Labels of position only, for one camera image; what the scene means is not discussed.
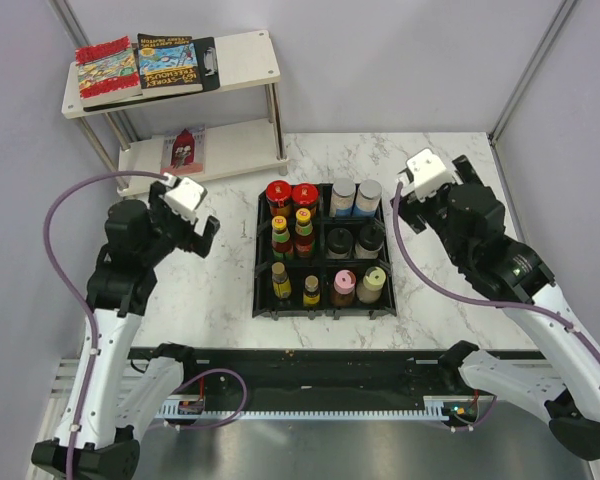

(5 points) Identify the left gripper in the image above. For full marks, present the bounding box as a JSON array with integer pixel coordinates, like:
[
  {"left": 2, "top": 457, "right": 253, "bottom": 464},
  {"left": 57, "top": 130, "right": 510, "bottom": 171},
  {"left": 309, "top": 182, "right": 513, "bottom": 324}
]
[{"left": 140, "top": 181, "right": 218, "bottom": 266}]

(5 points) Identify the black lid clear jar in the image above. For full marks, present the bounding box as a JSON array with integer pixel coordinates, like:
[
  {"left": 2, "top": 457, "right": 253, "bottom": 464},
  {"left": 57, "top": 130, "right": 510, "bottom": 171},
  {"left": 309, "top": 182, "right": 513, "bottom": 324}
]
[{"left": 354, "top": 224, "right": 384, "bottom": 259}]

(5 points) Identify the blue label clear jar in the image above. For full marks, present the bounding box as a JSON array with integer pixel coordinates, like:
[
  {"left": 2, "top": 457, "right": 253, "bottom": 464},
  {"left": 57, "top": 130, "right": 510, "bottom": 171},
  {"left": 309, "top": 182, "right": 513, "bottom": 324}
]
[{"left": 352, "top": 179, "right": 382, "bottom": 217}]

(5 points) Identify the green label sauce bottle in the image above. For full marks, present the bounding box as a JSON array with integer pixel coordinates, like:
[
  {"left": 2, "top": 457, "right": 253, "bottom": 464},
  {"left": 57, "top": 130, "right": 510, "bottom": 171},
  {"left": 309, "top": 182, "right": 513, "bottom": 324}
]
[{"left": 271, "top": 215, "right": 295, "bottom": 261}]

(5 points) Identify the clear jar grey lid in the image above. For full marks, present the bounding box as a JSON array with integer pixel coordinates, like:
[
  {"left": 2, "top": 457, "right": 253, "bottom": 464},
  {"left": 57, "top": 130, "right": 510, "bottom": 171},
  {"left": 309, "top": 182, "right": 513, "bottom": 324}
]
[{"left": 329, "top": 178, "right": 356, "bottom": 217}]

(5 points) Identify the small yellow label bottle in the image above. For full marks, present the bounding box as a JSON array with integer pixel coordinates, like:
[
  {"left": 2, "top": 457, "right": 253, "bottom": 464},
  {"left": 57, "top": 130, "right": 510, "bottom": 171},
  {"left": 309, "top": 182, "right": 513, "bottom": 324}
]
[{"left": 271, "top": 262, "right": 292, "bottom": 300}]

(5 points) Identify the yellow lid spice jar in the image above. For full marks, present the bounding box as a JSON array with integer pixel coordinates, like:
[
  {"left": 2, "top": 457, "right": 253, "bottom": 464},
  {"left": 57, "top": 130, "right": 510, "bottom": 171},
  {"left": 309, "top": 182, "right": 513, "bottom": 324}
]
[{"left": 356, "top": 266, "right": 387, "bottom": 304}]

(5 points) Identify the red lid sauce jar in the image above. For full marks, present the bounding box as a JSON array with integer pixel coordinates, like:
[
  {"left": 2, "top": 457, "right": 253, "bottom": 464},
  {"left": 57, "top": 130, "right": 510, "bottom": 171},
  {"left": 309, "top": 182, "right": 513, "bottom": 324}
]
[{"left": 265, "top": 180, "right": 293, "bottom": 218}]

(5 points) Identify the yellow cap sauce bottle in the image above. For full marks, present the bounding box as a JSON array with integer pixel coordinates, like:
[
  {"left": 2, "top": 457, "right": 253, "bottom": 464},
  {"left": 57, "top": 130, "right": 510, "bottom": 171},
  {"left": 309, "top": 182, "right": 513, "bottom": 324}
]
[{"left": 294, "top": 208, "right": 315, "bottom": 259}]

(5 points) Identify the pink lid spice jar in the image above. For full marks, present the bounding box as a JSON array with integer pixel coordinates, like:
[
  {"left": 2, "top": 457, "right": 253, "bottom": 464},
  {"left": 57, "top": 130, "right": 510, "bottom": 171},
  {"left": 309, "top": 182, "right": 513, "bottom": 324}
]
[{"left": 330, "top": 269, "right": 357, "bottom": 308}]

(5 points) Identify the black compartment organizer tray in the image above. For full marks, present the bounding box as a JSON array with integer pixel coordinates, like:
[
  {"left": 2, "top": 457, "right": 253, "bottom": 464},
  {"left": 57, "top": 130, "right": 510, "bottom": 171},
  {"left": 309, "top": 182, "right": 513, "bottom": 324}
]
[{"left": 252, "top": 183, "right": 397, "bottom": 320}]

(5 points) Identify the white two-tier shelf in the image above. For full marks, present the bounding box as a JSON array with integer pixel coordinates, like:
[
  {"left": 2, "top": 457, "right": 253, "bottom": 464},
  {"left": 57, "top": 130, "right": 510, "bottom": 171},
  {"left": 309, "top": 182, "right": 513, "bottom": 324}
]
[{"left": 61, "top": 30, "right": 289, "bottom": 182}]

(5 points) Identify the brown cap small bottle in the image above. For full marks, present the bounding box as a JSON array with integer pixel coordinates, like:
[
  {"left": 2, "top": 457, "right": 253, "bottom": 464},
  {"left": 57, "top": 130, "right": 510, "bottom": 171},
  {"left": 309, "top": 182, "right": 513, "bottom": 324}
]
[{"left": 302, "top": 275, "right": 321, "bottom": 308}]

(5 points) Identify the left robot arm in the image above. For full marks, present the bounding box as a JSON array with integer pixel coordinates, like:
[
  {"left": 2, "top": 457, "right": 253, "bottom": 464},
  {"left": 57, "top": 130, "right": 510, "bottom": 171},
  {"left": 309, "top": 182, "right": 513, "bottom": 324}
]
[{"left": 31, "top": 176, "right": 220, "bottom": 479}]

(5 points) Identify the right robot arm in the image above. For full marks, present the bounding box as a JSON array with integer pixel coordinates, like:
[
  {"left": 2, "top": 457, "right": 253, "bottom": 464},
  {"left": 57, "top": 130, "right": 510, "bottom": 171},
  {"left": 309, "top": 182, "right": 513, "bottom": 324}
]
[{"left": 391, "top": 149, "right": 600, "bottom": 461}]

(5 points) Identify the pink book on lower shelf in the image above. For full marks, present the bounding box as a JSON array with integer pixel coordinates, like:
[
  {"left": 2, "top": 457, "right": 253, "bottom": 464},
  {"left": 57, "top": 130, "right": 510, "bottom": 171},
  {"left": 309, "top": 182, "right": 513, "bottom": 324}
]
[{"left": 160, "top": 124, "right": 206, "bottom": 176}]

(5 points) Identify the black cover treehouse book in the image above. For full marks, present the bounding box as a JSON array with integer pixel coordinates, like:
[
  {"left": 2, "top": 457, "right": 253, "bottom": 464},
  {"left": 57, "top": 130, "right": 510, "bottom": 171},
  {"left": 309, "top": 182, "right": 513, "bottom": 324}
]
[{"left": 137, "top": 33, "right": 203, "bottom": 98}]

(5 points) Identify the red cover book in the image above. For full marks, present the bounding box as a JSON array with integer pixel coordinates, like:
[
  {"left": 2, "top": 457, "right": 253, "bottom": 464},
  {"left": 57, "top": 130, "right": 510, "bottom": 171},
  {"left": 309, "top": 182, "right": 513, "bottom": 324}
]
[{"left": 75, "top": 36, "right": 141, "bottom": 108}]

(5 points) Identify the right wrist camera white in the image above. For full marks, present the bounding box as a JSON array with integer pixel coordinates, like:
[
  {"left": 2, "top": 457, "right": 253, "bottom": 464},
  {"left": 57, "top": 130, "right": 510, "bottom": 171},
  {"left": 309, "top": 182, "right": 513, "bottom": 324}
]
[{"left": 396, "top": 148, "right": 457, "bottom": 202}]

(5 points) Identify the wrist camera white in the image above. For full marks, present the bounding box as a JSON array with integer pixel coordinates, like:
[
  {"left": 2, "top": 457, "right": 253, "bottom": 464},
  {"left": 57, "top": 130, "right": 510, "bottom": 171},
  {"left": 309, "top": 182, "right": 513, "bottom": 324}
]
[
  {"left": 396, "top": 148, "right": 457, "bottom": 202},
  {"left": 161, "top": 173, "right": 207, "bottom": 225}
]

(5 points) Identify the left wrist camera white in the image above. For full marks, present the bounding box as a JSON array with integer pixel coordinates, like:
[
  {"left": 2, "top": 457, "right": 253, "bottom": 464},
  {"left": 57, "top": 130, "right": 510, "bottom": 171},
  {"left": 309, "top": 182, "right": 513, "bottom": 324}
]
[{"left": 161, "top": 173, "right": 207, "bottom": 225}]

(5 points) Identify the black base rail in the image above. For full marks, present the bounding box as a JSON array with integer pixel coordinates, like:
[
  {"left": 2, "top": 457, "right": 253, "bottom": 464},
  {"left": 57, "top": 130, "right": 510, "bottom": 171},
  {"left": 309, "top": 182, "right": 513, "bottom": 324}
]
[{"left": 129, "top": 342, "right": 481, "bottom": 416}]

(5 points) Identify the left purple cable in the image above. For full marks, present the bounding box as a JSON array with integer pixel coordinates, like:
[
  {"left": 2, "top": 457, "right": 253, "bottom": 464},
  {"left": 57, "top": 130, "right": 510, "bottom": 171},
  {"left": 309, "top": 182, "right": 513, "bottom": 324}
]
[{"left": 44, "top": 170, "right": 176, "bottom": 480}]

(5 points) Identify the purple cable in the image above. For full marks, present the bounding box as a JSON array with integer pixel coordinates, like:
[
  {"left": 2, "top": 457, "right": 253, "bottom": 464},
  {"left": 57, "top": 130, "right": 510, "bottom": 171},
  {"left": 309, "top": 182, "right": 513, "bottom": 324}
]
[
  {"left": 44, "top": 170, "right": 176, "bottom": 480},
  {"left": 393, "top": 180, "right": 600, "bottom": 436}
]

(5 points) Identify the white cable duct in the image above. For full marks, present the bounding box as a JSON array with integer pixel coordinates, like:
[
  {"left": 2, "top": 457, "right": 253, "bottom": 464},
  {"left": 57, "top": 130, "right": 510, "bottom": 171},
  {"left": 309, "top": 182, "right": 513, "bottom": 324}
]
[{"left": 154, "top": 399, "right": 477, "bottom": 423}]

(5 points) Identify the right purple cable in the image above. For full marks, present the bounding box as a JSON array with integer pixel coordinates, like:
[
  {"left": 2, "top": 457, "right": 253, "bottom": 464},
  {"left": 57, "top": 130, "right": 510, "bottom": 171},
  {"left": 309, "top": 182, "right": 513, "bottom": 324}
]
[{"left": 393, "top": 180, "right": 600, "bottom": 436}]

